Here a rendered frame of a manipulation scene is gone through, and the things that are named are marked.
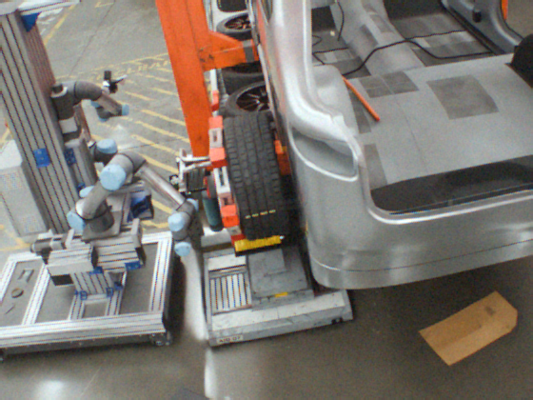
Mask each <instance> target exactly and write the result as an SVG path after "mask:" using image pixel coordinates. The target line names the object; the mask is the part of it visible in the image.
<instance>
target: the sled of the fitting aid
mask: <svg viewBox="0 0 533 400"><path fill-rule="evenodd" d="M296 241H297V244H298V248H299V252H300V255H301V260H302V264H303V268H304V271H305V276H306V289H303V290H293V291H285V292H280V293H276V294H271V295H267V296H262V297H257V298H255V297H254V293H253V287H252V280H251V273H250V265H249V259H248V255H245V263H246V272H247V285H248V292H249V300H250V305H251V307H252V311H255V310H263V309H269V308H274V307H281V306H287V305H292V304H297V303H301V302H305V301H310V300H315V299H314V293H313V288H312V286H311V281H310V277H309V273H308V266H307V262H306V256H305V251H304V247H303V244H302V240H301V238H296Z"/></svg>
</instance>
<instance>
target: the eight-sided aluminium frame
mask: <svg viewBox="0 0 533 400"><path fill-rule="evenodd" d="M208 134H209V143H210V149H213V148H217V147H222V146H223V147H224V148H225V151H226V154H227V147H226V141H225V137H224V136H223V134H222V128H221V127H219V128H214V129H209V131H208ZM217 137H218V138H217ZM217 141H218V145H217V146H214V142H217ZM227 163H228V166H227V168H226V167H223V168H222V170H223V175H224V180H225V185H224V186H221V184H220V179H219V173H218V170H217V169H214V170H213V172H214V177H215V182H216V190H217V195H218V199H219V200H220V204H221V207H225V206H226V205H225V201H224V198H226V200H227V206H232V205H236V206H237V208H238V203H237V199H236V194H235V192H233V198H234V204H233V200H232V193H231V189H230V184H229V182H228V177H227V169H228V170H230V167H229V162H228V158H227ZM227 231H228V232H229V233H230V236H233V235H238V234H242V228H241V222H240V214H239V226H235V227H230V228H227Z"/></svg>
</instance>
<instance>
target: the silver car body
mask: <svg viewBox="0 0 533 400"><path fill-rule="evenodd" d="M246 4H247V14H248V18H249V21H250V25H251V28H252V29H253V28H254V27H253V26H256V27H257V31H258V33H257V34H256V35H255V37H256V42H257V44H258V46H257V52H258V55H259V59H260V62H261V66H262V69H263V74H264V77H265V82H266V90H267V95H268V98H269V102H270V105H271V109H272V113H273V117H274V121H275V124H276V117H275V111H274V107H273V101H272V95H271V88H270V83H271V85H272V87H273V91H274V98H275V103H276V107H277V111H278V114H279V119H280V123H281V127H282V132H283V136H284V140H285V145H286V154H287V159H288V163H289V168H290V173H291V178H292V183H293V188H294V193H295V199H296V204H297V209H298V214H299V220H300V225H301V229H302V233H303V236H304V240H305V244H306V250H307V254H308V258H309V262H310V263H309V266H310V269H311V272H312V274H313V276H314V278H315V280H316V281H317V282H318V283H319V284H321V285H325V286H326V287H330V288H333V289H341V290H354V289H367V288H379V287H388V286H396V285H398V284H402V283H409V282H415V281H420V280H425V279H431V278H436V277H441V276H445V275H449V274H452V273H455V272H459V271H464V270H471V269H475V268H479V267H484V266H488V265H492V264H496V263H500V262H503V261H507V260H511V259H516V258H520V257H524V256H527V255H531V254H533V32H532V33H530V34H528V35H526V37H522V36H521V35H520V34H518V33H517V32H515V31H514V30H513V29H512V28H510V27H509V26H508V24H507V23H506V21H505V20H504V18H503V10H502V0H246ZM254 19H255V21H254ZM253 22H255V23H256V25H253Z"/></svg>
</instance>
